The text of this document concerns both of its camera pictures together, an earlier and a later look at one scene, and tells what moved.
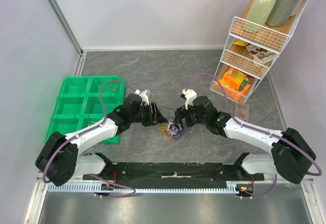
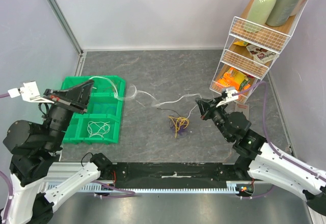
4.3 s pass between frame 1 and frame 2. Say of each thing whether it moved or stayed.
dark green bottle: stayed
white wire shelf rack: stayed
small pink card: stayed
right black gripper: moved
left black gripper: moved
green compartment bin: stayed
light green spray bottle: stayed
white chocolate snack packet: stayed
